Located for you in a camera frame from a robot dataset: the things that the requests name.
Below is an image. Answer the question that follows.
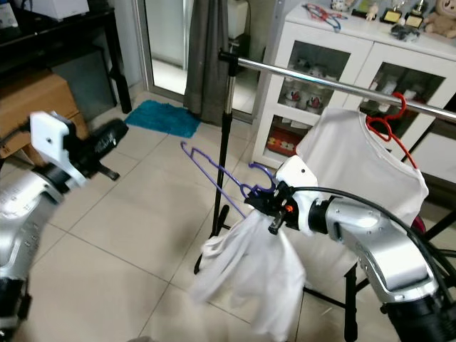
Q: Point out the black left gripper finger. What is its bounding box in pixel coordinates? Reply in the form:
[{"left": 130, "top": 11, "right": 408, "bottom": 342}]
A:
[
  {"left": 96, "top": 134, "right": 129, "bottom": 159},
  {"left": 93, "top": 120, "right": 130, "bottom": 147}
]

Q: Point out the purple clothes hanger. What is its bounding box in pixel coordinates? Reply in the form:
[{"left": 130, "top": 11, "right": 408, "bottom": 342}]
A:
[{"left": 180, "top": 141, "right": 280, "bottom": 218}]

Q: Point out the white t-shirt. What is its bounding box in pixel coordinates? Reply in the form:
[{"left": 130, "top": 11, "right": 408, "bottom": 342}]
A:
[
  {"left": 296, "top": 107, "right": 430, "bottom": 271},
  {"left": 189, "top": 210, "right": 307, "bottom": 341}
]

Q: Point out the red clothes hanger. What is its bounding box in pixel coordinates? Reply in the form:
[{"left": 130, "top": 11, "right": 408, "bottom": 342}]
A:
[{"left": 365, "top": 91, "right": 418, "bottom": 170}]

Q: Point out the blue and red hanger bundle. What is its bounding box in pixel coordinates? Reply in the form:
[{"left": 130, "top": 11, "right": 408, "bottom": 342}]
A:
[{"left": 303, "top": 2, "right": 348, "bottom": 31}]

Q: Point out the teal floor mat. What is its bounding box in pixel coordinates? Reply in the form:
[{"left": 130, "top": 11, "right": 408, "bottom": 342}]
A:
[{"left": 125, "top": 100, "right": 200, "bottom": 138}]

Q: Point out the grey panel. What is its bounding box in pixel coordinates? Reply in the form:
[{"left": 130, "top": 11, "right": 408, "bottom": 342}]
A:
[{"left": 51, "top": 50, "right": 115, "bottom": 108}]

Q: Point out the large plain cardboard box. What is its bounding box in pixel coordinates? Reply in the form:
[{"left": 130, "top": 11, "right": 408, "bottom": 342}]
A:
[{"left": 0, "top": 70, "right": 79, "bottom": 143}]

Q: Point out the white glass-door cabinet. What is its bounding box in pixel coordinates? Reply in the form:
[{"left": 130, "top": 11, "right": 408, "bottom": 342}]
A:
[{"left": 253, "top": 4, "right": 456, "bottom": 168}]

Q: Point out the glass sliding door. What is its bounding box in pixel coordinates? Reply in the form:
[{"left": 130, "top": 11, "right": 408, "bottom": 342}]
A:
[{"left": 134, "top": 0, "right": 286, "bottom": 115}]

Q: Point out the black desk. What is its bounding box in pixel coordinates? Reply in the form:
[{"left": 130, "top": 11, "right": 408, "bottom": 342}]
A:
[{"left": 0, "top": 6, "right": 133, "bottom": 115}]

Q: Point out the grey curtain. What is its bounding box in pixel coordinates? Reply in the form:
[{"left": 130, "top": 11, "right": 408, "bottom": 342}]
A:
[{"left": 183, "top": 0, "right": 230, "bottom": 125}]

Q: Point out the metal clothes rack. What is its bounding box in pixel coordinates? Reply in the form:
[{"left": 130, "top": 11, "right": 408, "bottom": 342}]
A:
[{"left": 192, "top": 48, "right": 456, "bottom": 342}]

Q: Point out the pink vacuum cleaner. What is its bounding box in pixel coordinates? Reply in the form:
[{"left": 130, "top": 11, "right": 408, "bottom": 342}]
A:
[{"left": 410, "top": 214, "right": 428, "bottom": 236}]

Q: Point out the dark box with white label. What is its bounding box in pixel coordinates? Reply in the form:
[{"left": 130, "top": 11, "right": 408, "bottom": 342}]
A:
[{"left": 0, "top": 0, "right": 19, "bottom": 29}]

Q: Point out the small black object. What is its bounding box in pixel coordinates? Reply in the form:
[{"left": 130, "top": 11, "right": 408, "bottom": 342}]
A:
[{"left": 392, "top": 27, "right": 425, "bottom": 42}]

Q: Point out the small pale figurine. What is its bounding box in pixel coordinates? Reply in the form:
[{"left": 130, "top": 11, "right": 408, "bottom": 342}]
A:
[{"left": 363, "top": 0, "right": 380, "bottom": 19}]

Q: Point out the gold trophy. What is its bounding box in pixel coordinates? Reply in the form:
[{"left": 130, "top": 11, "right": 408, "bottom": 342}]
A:
[
  {"left": 405, "top": 7, "right": 428, "bottom": 29},
  {"left": 381, "top": 6, "right": 403, "bottom": 26}
]

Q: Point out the brown teddy bear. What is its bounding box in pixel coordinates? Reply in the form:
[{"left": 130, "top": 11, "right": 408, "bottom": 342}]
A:
[{"left": 426, "top": 6, "right": 456, "bottom": 38}]

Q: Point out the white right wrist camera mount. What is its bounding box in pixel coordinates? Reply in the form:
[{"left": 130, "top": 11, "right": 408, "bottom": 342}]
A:
[{"left": 276, "top": 155, "right": 328, "bottom": 236}]

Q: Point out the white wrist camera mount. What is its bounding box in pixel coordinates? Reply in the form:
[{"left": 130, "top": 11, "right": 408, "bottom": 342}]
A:
[
  {"left": 30, "top": 110, "right": 83, "bottom": 187},
  {"left": 276, "top": 155, "right": 328, "bottom": 236}
]

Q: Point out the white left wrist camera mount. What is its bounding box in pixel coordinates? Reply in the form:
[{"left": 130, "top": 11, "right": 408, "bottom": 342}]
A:
[{"left": 30, "top": 110, "right": 83, "bottom": 187}]

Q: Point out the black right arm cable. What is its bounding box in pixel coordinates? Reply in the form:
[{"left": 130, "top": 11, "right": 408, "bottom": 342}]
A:
[{"left": 292, "top": 185, "right": 456, "bottom": 286}]

